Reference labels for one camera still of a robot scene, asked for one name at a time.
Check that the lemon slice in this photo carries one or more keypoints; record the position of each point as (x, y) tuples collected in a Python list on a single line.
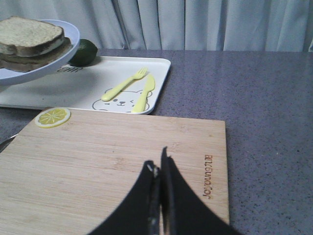
[(52, 117)]

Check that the white bear tray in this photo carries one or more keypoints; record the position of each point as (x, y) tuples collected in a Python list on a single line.
[(82, 88)]

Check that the bamboo cutting board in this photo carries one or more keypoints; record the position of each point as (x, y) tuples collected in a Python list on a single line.
[(66, 180)]

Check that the yellow plastic knife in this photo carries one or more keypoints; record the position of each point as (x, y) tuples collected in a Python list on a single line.
[(141, 103)]

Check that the bread slice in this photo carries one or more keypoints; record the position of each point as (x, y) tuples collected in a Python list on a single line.
[(28, 38), (26, 64)]

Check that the metal knife blade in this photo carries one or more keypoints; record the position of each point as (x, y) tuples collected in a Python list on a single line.
[(5, 143)]

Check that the light blue round plate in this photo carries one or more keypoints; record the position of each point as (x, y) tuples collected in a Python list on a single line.
[(10, 77)]

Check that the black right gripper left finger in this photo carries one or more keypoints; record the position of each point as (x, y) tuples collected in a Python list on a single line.
[(139, 212)]

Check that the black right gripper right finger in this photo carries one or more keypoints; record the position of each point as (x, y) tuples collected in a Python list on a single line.
[(183, 211)]

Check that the white curtain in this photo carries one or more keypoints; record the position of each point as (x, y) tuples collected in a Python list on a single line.
[(226, 25)]

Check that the yellow plastic fork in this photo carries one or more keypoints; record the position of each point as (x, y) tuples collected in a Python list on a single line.
[(118, 88)]

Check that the green lime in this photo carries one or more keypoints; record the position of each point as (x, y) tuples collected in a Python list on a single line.
[(85, 54)]

